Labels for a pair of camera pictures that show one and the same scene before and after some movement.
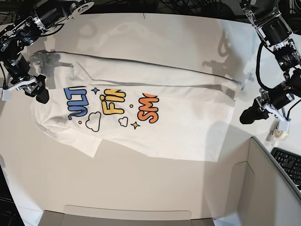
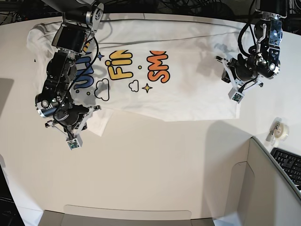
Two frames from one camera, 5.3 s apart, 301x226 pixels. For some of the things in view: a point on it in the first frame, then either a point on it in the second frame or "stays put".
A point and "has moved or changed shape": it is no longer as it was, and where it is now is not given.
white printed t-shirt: [140, 107] has moved or changed shape
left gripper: [35, 86] to [73, 118]
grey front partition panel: [91, 215] stays put
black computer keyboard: [290, 163] stays put
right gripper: [256, 112] to [240, 71]
